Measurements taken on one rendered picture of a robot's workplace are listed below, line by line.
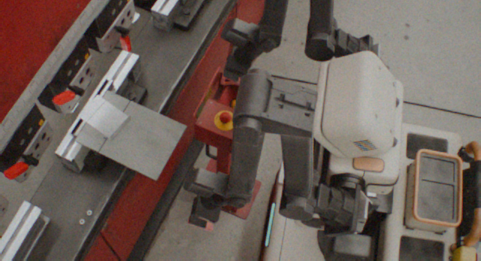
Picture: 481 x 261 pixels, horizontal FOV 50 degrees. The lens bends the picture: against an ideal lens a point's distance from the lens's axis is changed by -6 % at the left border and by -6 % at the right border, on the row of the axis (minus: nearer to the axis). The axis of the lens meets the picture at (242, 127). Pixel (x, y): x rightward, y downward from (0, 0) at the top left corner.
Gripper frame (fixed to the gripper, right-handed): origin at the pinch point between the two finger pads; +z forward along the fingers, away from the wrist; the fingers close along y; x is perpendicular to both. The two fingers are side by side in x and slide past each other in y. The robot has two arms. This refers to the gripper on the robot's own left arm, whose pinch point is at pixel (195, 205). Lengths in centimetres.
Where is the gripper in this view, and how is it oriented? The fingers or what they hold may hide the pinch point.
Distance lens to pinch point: 143.1
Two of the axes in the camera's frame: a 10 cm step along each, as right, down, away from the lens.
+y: -1.8, 8.8, -4.4
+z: -4.9, 3.1, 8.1
